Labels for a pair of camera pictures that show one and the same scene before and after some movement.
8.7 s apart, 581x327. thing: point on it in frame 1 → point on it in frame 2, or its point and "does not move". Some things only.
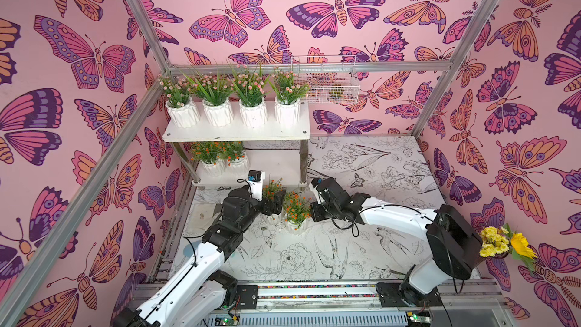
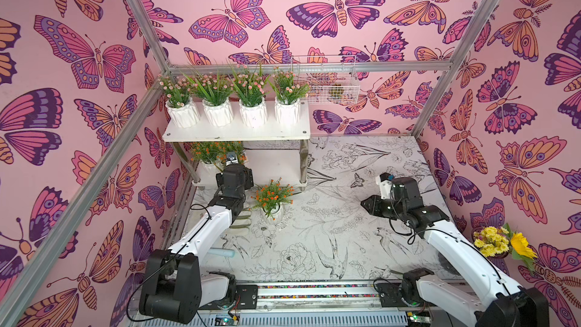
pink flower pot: (180, 109) does not move
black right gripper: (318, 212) → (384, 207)
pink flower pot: (215, 90) does not move
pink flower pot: (250, 85) does not move
